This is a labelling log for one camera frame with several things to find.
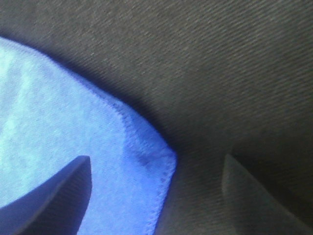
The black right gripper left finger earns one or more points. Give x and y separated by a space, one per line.
56 207

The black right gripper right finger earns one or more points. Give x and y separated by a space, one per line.
258 205

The blue microfibre towel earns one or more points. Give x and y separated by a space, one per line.
49 115

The black table cloth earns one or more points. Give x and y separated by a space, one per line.
213 76

